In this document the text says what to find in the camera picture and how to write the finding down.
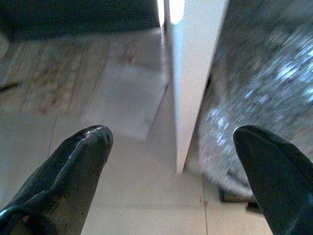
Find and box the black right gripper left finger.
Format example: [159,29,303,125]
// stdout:
[0,125,114,235]

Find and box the plain white fridge door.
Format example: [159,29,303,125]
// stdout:
[162,0,230,175]

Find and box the patterned floor rug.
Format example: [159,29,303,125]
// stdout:
[0,40,137,116]

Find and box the bubble wrap sheet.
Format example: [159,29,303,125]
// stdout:
[198,22,313,196]

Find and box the black fridge foot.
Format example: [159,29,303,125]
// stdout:
[219,185,260,212]

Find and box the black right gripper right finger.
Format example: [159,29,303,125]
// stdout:
[233,125,313,235]

